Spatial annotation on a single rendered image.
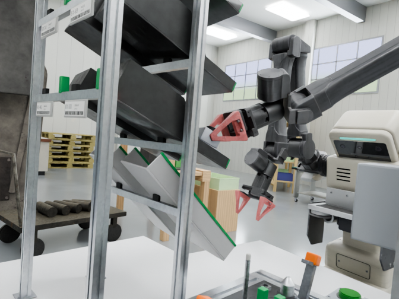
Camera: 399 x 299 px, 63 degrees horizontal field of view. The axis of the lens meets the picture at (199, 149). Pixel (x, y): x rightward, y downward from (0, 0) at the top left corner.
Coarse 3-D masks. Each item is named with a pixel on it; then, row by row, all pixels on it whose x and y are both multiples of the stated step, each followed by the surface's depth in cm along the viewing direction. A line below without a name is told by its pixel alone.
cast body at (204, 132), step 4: (200, 128) 70; (204, 128) 68; (208, 128) 68; (212, 128) 69; (200, 132) 69; (204, 132) 68; (208, 132) 68; (200, 136) 68; (204, 136) 68; (208, 136) 68; (204, 140) 68; (208, 140) 68; (208, 144) 68; (212, 144) 68; (216, 144) 69
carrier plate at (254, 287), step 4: (264, 280) 66; (256, 284) 63; (260, 284) 64; (268, 284) 64; (272, 284) 64; (248, 288) 61; (252, 288) 62; (256, 288) 62; (272, 288) 62; (276, 288) 62; (280, 288) 62; (236, 292) 59; (240, 292) 60; (248, 292) 60; (252, 292) 60; (256, 292) 60; (268, 292) 60; (272, 292) 60; (276, 292) 61; (228, 296) 58; (232, 296) 58; (236, 296) 58; (240, 296) 58; (248, 296) 58
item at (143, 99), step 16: (128, 64) 54; (128, 80) 54; (144, 80) 56; (128, 96) 54; (144, 96) 56; (160, 96) 58; (176, 96) 59; (128, 112) 57; (144, 112) 56; (160, 112) 58; (176, 112) 60; (144, 128) 65; (160, 128) 58; (176, 128) 60; (208, 160) 66; (224, 160) 67
